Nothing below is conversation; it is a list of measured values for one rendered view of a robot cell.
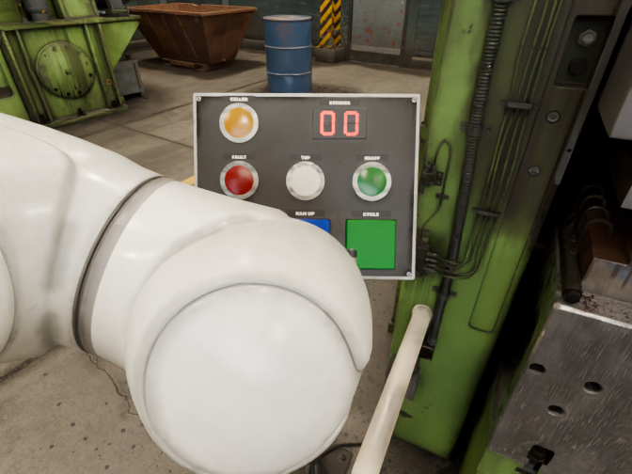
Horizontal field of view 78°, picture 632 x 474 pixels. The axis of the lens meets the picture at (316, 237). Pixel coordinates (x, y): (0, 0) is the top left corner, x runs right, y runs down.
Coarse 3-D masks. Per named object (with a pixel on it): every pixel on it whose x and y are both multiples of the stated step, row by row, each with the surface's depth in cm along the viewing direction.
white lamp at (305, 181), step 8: (296, 168) 58; (304, 168) 58; (312, 168) 58; (296, 176) 58; (304, 176) 58; (312, 176) 58; (296, 184) 58; (304, 184) 58; (312, 184) 58; (296, 192) 58; (304, 192) 58; (312, 192) 58
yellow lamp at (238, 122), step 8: (232, 112) 57; (240, 112) 57; (248, 112) 57; (224, 120) 58; (232, 120) 57; (240, 120) 57; (248, 120) 57; (232, 128) 58; (240, 128) 58; (248, 128) 58; (240, 136) 58
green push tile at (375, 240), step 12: (348, 228) 58; (360, 228) 58; (372, 228) 58; (384, 228) 58; (348, 240) 58; (360, 240) 58; (372, 240) 58; (384, 240) 58; (360, 252) 58; (372, 252) 58; (384, 252) 58; (360, 264) 59; (372, 264) 58; (384, 264) 58
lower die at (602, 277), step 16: (608, 176) 82; (592, 192) 78; (608, 192) 78; (608, 208) 73; (624, 208) 71; (592, 224) 69; (624, 224) 67; (592, 240) 65; (608, 240) 65; (624, 240) 63; (592, 256) 61; (608, 256) 61; (624, 256) 61; (592, 272) 62; (608, 272) 61; (624, 272) 60; (592, 288) 63; (608, 288) 62; (624, 288) 61
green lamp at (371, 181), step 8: (368, 168) 58; (376, 168) 58; (360, 176) 58; (368, 176) 58; (376, 176) 58; (384, 176) 58; (360, 184) 58; (368, 184) 58; (376, 184) 58; (384, 184) 58; (368, 192) 58; (376, 192) 58
